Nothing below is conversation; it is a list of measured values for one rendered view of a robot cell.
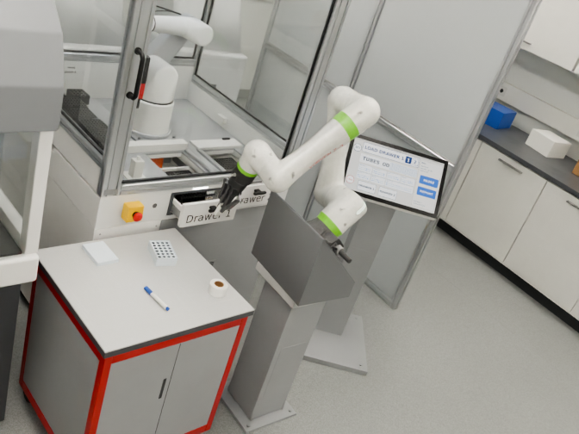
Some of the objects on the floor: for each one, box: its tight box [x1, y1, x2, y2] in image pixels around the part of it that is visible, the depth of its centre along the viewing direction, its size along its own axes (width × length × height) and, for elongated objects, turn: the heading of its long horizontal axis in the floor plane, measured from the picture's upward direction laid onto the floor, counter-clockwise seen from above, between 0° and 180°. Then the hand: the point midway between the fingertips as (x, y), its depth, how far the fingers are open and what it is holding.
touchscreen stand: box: [302, 200, 395, 376], centre depth 347 cm, size 50×45×102 cm
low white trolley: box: [19, 228, 255, 434], centre depth 257 cm, size 58×62×76 cm
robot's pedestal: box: [221, 261, 326, 434], centre depth 292 cm, size 30×30×76 cm
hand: (220, 209), depth 269 cm, fingers closed, pressing on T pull
